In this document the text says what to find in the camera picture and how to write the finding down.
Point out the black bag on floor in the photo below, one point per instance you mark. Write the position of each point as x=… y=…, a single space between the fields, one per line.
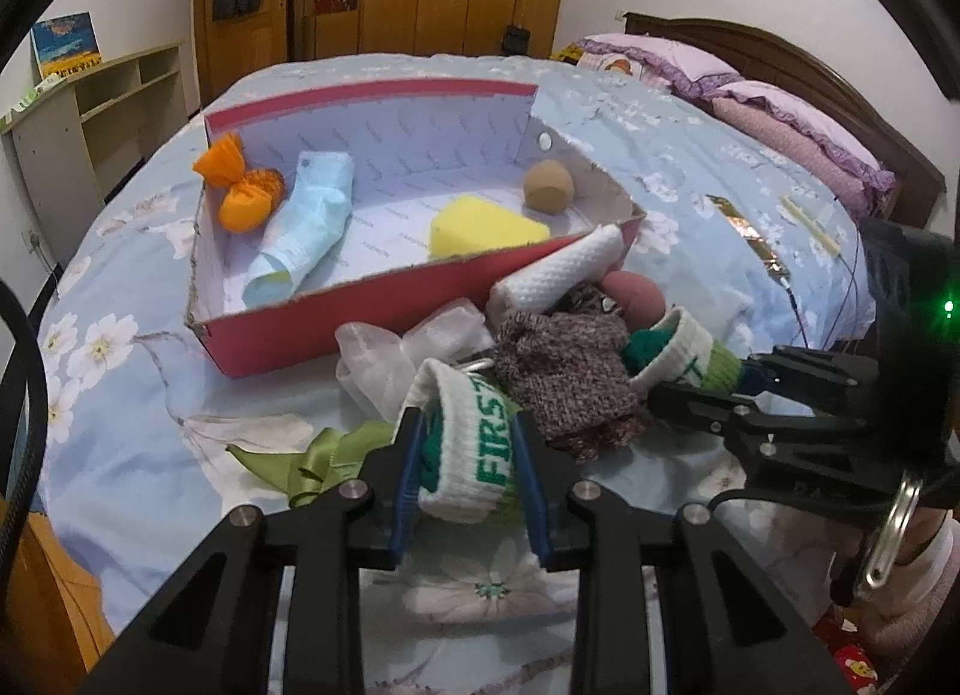
x=516 y=41

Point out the green white sock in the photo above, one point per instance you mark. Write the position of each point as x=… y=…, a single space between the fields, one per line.
x=678 y=349
x=466 y=462

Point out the far pink ruffled pillow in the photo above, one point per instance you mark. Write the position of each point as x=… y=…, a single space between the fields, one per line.
x=688 y=71

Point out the white waffle towel roll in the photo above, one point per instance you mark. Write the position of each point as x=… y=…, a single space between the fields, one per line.
x=540 y=285

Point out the green white book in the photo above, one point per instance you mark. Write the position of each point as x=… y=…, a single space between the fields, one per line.
x=26 y=102

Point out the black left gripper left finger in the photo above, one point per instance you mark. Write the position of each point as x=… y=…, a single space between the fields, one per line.
x=393 y=476

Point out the pink makeup sponge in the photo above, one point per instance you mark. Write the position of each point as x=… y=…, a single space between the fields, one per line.
x=640 y=300

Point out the red cardboard box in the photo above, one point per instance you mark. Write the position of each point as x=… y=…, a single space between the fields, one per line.
x=416 y=144

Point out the green satin ribbon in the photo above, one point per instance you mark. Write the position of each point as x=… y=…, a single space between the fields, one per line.
x=331 y=458

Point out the grey brown knitted sock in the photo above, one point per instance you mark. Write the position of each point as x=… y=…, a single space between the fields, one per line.
x=567 y=372

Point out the white stick on bed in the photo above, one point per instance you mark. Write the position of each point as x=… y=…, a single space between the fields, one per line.
x=830 y=245

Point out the blue floral bedspread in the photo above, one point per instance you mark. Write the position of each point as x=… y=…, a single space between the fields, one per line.
x=137 y=470

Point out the pink ruffled pillow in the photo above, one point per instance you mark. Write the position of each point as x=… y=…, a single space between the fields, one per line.
x=809 y=137
x=688 y=71

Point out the tan makeup sponge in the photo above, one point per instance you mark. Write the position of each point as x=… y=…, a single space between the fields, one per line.
x=548 y=187

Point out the near pink ruffled pillow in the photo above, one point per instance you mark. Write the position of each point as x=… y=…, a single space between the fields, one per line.
x=809 y=137

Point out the beige shelf desk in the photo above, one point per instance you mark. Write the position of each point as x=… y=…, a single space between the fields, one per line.
x=79 y=141

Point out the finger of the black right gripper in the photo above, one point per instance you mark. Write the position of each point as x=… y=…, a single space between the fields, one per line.
x=807 y=375
x=724 y=415

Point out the orange mesh pouch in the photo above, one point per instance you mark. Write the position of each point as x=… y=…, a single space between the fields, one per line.
x=250 y=196

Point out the yellow foam sponge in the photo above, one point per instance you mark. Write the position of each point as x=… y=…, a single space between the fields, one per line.
x=470 y=225

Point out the smartphone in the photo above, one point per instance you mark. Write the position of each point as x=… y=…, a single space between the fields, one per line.
x=746 y=231

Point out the blue yellow painting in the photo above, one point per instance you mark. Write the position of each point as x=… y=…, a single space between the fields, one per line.
x=65 y=45

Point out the right hand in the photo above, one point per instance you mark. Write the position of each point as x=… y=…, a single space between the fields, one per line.
x=894 y=619

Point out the dark wooden headboard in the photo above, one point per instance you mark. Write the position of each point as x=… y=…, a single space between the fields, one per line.
x=760 y=55

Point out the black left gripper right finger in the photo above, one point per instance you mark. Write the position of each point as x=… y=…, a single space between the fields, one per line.
x=544 y=478

